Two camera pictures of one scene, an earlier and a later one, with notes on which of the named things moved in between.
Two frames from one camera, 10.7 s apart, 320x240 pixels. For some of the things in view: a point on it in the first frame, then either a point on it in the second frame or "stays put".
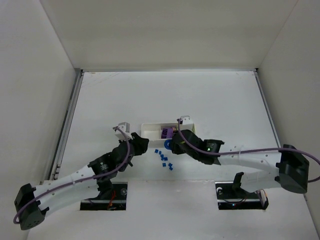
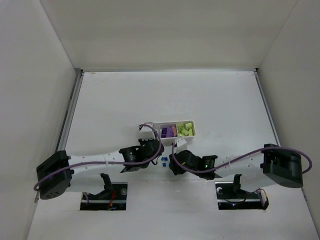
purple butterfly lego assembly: (167, 133) stays put
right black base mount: (228, 198) stays put
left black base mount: (113, 198) stays put
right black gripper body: (178, 141) -> (178, 160)
